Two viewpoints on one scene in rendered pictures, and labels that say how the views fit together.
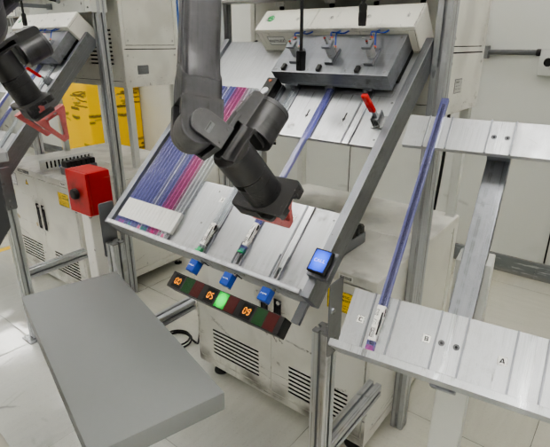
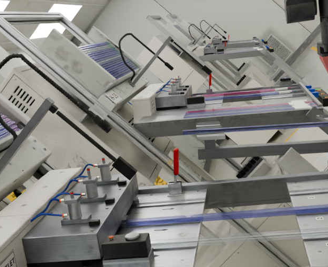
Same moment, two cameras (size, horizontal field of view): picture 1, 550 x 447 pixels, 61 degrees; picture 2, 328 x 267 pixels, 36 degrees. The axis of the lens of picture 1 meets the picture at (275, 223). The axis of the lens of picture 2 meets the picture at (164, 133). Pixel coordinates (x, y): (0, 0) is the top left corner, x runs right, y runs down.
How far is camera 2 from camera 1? 1.71 m
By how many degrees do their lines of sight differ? 111
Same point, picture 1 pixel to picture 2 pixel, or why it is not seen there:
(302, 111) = (157, 234)
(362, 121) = (175, 200)
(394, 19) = (63, 175)
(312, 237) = (320, 185)
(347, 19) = (39, 195)
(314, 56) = (83, 210)
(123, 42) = not seen: outside the picture
